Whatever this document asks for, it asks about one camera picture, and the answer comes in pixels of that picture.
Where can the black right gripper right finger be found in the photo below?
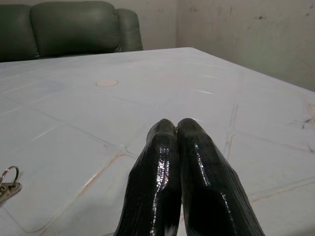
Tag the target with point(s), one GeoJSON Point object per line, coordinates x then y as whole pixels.
{"type": "Point", "coordinates": [209, 191]}

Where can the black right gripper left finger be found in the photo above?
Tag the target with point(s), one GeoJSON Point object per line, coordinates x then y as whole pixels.
{"type": "Point", "coordinates": [152, 191]}

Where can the white plastic folding table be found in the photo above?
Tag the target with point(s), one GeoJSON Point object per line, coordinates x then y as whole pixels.
{"type": "Point", "coordinates": [73, 123]}

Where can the dark green leather sofa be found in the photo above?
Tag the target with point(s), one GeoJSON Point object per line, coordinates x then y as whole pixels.
{"type": "Point", "coordinates": [73, 27]}

